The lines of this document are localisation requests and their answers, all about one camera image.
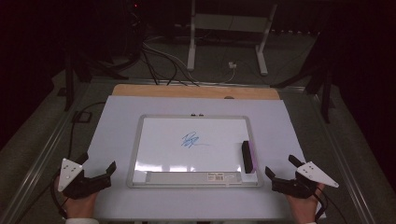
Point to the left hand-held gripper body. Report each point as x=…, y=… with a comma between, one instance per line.
x=77, y=183

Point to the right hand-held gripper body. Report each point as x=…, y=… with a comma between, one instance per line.
x=294, y=186

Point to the black and purple eraser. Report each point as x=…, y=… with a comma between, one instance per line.
x=248, y=157

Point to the silver-framed whiteboard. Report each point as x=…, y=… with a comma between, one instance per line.
x=193, y=155

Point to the person's left hand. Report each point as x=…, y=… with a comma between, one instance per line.
x=79, y=207

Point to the person's right hand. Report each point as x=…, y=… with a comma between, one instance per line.
x=303, y=210

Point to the large white sheet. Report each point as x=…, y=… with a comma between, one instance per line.
x=115, y=130

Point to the black floor socket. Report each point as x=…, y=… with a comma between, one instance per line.
x=82, y=117

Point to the black tripod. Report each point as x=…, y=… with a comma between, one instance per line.
x=325, y=93
x=69, y=81

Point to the blue marker scribble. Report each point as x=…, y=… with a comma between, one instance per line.
x=190, y=139

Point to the white plug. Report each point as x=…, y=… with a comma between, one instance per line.
x=232, y=65

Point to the dark device with red light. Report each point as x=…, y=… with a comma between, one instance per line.
x=134, y=28

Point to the white metal stand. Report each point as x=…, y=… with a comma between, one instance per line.
x=229, y=22

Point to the metal floor rail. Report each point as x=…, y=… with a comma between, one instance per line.
x=34, y=168
x=342, y=161

